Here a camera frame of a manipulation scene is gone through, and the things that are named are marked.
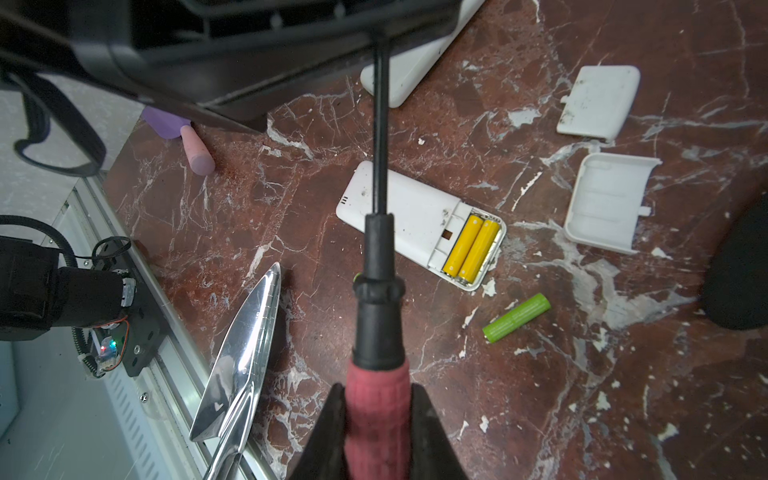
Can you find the pink handled screwdriver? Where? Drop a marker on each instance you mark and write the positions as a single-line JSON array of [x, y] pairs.
[[377, 392]]

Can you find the yellow AA battery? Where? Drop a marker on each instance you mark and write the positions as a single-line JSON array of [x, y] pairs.
[[463, 246], [479, 251]]

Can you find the white green-screen remote control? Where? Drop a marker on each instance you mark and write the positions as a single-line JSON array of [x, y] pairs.
[[428, 223]]

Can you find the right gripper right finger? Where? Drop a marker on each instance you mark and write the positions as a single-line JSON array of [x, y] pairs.
[[432, 456]]

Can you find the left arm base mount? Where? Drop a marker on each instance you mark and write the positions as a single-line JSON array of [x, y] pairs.
[[134, 337]]

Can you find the red white remote control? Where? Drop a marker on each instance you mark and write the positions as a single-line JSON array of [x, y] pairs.
[[409, 68]]

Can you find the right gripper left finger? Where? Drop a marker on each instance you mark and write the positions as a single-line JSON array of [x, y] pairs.
[[323, 456]]

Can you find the metal trowel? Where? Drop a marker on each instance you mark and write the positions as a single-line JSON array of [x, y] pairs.
[[232, 392]]

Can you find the white battery cover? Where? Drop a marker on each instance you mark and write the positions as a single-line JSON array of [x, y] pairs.
[[599, 102], [607, 200]]

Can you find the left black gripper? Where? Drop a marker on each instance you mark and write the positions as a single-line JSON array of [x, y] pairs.
[[220, 63]]

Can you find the yellow black work glove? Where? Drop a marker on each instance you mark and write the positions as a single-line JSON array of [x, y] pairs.
[[734, 292]]

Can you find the purple toy shovel pink handle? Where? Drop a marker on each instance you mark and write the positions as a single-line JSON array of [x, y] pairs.
[[169, 126]]

